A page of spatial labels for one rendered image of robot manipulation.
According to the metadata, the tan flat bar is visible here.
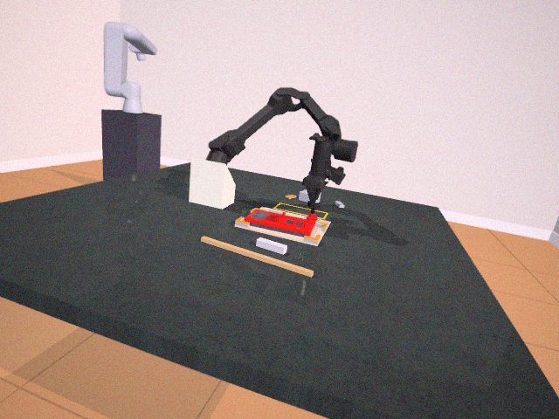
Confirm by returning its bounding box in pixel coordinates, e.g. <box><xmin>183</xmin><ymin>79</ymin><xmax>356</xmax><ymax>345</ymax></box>
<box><xmin>201</xmin><ymin>236</ymin><xmax>314</xmax><ymax>278</ymax></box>

